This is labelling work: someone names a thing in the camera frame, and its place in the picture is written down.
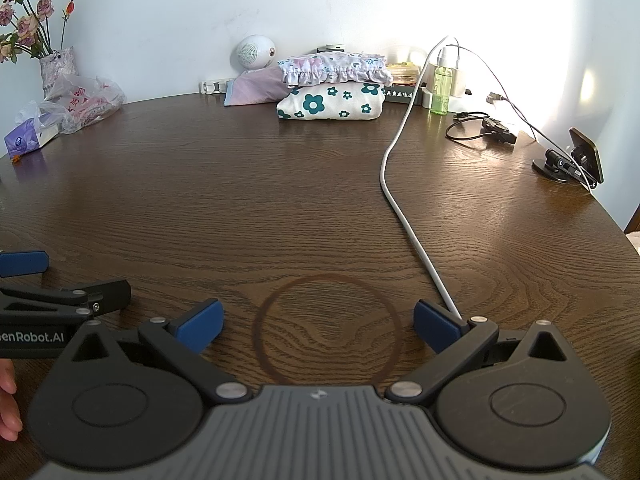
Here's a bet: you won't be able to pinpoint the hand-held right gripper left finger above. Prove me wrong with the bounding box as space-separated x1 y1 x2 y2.
57 298 253 405

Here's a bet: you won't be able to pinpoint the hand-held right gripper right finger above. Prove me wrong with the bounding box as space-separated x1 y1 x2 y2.
385 299 568 405

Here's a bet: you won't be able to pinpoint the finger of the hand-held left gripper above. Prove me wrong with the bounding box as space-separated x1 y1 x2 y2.
0 278 132 317
0 251 50 278

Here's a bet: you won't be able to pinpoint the pink floral garment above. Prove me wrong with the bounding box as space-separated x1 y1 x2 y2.
277 51 394 90

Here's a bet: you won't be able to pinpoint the person's left hand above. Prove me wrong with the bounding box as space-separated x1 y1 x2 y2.
0 360 23 442

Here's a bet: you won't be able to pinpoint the purple tissue box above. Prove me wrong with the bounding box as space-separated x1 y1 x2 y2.
4 116 61 158

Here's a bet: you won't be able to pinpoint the clear plastic bag red print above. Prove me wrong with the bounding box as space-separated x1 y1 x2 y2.
15 74 127 135

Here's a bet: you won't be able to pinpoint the patterned flower vase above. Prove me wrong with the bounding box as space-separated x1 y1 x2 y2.
40 46 78 98

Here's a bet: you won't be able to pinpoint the white power strip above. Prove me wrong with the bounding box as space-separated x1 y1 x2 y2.
419 85 538 143

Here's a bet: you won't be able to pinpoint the smartphone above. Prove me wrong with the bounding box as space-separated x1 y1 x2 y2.
569 127 605 184

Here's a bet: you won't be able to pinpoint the dark printed box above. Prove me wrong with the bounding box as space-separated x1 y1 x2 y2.
384 85 423 103

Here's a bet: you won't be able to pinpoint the green liquid bottle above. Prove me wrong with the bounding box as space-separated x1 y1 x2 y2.
431 50 455 116

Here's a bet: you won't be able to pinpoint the dried rose bouquet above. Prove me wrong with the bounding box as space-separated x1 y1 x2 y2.
0 0 76 63

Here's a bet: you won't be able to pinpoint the pink cloth pouch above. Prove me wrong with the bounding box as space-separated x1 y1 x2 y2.
223 66 291 107

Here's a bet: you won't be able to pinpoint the folded white cloth teal flowers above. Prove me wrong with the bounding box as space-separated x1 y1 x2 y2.
276 81 386 122

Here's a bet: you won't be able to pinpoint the thick white cable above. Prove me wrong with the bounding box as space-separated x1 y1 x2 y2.
380 35 463 321

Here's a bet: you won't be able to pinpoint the black cable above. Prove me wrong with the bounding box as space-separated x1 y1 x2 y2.
445 111 493 147

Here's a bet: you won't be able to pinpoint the thin white cable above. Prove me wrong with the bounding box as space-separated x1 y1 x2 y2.
447 45 598 192

